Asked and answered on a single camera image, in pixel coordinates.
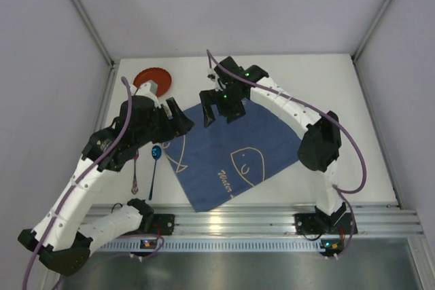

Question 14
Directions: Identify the right aluminium frame post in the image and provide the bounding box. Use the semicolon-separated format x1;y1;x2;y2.
353;0;417;60

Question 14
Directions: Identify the red round plate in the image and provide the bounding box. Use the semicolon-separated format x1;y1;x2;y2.
133;67;172;97

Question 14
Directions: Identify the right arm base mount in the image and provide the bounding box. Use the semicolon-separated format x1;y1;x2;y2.
294;202;355;236

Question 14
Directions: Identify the perforated cable duct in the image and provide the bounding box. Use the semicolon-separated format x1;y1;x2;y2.
99;237;325;253

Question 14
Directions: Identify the left aluminium frame post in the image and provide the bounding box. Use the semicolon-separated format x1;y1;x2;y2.
50;0;116;67

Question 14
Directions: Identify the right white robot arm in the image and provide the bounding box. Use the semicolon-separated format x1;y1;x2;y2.
199;56;346;228

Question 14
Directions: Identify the blue metallic spoon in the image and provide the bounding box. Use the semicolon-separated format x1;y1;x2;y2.
148;145;162;200

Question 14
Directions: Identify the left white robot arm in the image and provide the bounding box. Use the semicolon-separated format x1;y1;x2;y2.
18;81;194;277

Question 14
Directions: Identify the speckled ceramic cup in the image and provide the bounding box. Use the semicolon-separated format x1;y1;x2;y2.
149;81;158;97

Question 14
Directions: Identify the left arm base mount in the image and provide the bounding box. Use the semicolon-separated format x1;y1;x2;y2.
122;198;175;237

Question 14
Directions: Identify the aluminium frame post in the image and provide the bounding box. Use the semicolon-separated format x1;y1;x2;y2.
353;0;417;60
50;0;116;67

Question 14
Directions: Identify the blue embroidered cloth placemat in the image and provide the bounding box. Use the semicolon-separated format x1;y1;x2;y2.
162;100;301;212

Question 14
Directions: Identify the pink metallic fork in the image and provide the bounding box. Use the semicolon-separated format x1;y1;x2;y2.
131;151;139;195

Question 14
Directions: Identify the aluminium mounting rail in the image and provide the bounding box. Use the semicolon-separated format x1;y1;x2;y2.
84;203;424;236

